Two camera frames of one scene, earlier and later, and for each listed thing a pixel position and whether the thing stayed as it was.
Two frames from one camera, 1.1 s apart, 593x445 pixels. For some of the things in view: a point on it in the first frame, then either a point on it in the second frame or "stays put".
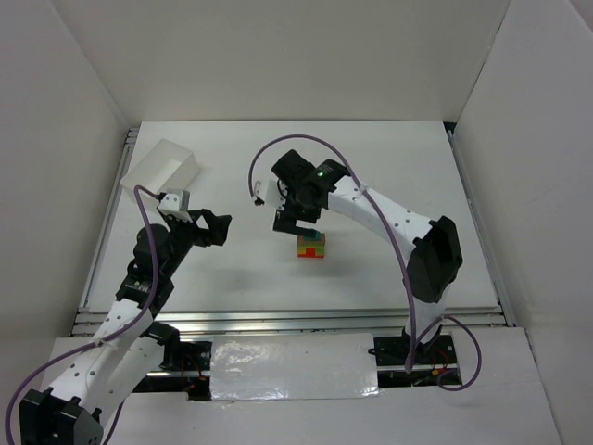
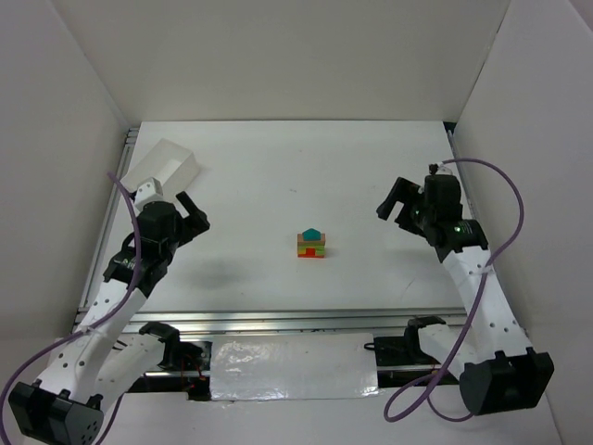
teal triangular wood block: [317, 236] stays put
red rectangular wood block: [310, 252] stays put
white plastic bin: [165, 168] stays put
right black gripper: [293, 223] → [407, 210]
